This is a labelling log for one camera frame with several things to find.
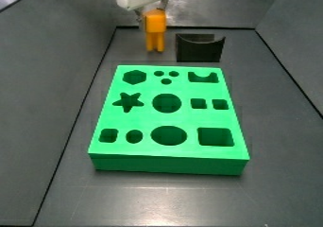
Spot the green foam shape board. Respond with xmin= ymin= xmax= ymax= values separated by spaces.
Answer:
xmin=88 ymin=65 xmax=250 ymax=175

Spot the orange three prong block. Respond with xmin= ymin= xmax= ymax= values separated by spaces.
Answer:
xmin=144 ymin=9 xmax=167 ymax=52

